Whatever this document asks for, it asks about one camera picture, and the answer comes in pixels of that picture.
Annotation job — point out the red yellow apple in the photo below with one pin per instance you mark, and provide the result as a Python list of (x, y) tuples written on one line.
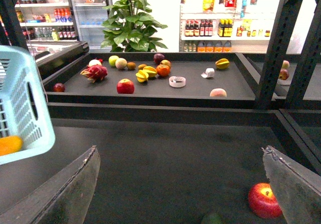
[(166, 62)]

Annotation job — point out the light blue plastic basket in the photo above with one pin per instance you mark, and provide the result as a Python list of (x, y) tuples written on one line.
[(24, 111)]

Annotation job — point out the small orange brown fruit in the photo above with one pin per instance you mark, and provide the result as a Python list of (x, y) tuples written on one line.
[(142, 66)]

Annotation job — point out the small dark red apple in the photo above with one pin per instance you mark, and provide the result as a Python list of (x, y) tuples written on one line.
[(59, 87)]

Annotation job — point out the black metal post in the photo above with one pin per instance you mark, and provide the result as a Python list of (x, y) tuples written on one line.
[(285, 19)]

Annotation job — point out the red apple behind post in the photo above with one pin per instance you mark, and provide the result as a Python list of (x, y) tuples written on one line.
[(284, 74)]

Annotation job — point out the green apple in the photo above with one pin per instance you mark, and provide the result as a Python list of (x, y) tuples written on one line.
[(112, 60)]

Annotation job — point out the pale peach round fruit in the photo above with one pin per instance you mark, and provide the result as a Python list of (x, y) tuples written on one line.
[(121, 63)]

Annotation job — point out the pink dragon fruit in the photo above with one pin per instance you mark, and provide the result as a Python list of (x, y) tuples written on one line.
[(95, 73)]

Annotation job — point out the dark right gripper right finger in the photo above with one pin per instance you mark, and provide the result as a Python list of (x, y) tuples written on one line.
[(296, 188)]

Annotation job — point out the glass door fridge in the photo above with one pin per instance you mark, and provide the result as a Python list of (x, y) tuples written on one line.
[(89, 16)]

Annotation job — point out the white pink fruit behind dragonfruit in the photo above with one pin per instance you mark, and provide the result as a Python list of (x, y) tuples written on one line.
[(95, 62)]

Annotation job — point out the brown kiwi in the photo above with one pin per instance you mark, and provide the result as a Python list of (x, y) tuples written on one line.
[(131, 66)]

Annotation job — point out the orange persimmon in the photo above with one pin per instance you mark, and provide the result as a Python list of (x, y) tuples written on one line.
[(163, 70)]

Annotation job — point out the yellow starfruit back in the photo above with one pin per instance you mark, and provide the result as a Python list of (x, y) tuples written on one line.
[(152, 72)]

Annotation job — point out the yellow starfruit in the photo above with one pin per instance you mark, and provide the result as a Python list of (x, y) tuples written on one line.
[(142, 76), (222, 64), (152, 72)]

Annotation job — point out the drinks shelf left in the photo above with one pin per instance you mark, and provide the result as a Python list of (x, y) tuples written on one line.
[(46, 20)]

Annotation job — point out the black fruit tray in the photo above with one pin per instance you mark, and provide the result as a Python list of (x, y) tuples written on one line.
[(234, 80)]

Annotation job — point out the pale peach front right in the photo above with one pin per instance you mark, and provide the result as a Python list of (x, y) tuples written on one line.
[(218, 92)]

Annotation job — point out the green potted plant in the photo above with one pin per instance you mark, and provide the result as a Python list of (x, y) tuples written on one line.
[(130, 27)]

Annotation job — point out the red apple near gripper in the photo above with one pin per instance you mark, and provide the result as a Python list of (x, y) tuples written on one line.
[(262, 201)]

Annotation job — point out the green mango at bottom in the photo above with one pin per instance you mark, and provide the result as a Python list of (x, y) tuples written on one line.
[(211, 218)]

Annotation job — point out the yellow starfruit right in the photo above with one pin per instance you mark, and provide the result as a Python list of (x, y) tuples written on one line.
[(222, 64)]

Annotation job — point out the pale apple behind post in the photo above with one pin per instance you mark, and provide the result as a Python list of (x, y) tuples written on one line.
[(285, 64)]

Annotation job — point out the yellow starfruit front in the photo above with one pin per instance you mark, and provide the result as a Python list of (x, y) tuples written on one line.
[(142, 76)]

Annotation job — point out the white sauce bottle shelf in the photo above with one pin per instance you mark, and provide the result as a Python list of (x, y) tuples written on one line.
[(243, 26)]

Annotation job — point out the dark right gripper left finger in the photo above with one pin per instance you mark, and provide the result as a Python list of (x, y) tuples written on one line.
[(64, 198)]

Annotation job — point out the red apple on tray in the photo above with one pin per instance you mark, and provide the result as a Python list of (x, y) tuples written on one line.
[(125, 86)]

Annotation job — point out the dark purple plum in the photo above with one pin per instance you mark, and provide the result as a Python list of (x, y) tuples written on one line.
[(158, 58)]

